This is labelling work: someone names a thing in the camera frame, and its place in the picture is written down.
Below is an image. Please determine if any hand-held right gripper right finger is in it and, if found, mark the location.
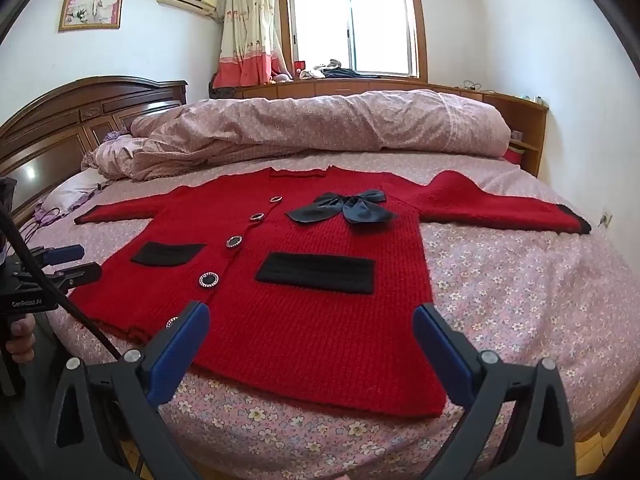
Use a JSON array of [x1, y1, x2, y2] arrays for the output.
[[412, 303, 583, 480]]

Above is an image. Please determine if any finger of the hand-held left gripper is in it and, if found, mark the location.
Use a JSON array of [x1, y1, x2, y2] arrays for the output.
[[30, 244, 85, 267], [29, 262, 103, 292]]

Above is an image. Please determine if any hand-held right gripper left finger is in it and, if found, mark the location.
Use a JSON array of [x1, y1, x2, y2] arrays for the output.
[[30, 301, 211, 480]]

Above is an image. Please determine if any red knitted cardigan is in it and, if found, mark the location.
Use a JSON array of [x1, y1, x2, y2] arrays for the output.
[[74, 166, 592, 418]]

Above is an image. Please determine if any pile of clothes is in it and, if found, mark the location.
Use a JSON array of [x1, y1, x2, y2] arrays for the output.
[[299, 57, 382, 81]]

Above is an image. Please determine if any person's left hand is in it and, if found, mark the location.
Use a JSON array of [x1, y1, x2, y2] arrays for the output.
[[5, 313, 37, 366]]

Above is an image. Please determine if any white and purple pillow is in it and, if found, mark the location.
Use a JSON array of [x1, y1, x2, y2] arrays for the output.
[[40, 167, 102, 213]]

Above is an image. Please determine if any dark wooden headboard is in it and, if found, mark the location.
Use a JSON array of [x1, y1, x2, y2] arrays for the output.
[[0, 76, 188, 226]]

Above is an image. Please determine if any pink floral duvet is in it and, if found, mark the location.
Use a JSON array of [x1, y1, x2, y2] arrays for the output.
[[82, 89, 512, 182]]

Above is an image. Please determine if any wooden window cabinet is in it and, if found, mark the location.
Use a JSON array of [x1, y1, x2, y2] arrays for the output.
[[215, 77, 549, 178]]

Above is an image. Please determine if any floral curtain with red hem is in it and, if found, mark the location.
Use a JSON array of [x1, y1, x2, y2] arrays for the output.
[[212, 0, 290, 88]]

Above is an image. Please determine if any wooden framed window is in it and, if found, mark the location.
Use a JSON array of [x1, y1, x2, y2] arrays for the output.
[[277, 0, 429, 81]]

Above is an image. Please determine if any black cable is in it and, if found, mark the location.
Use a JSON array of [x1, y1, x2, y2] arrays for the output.
[[0, 205, 123, 362]]

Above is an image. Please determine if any purple cord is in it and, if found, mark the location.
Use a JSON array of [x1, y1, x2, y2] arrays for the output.
[[20, 204, 68, 233]]

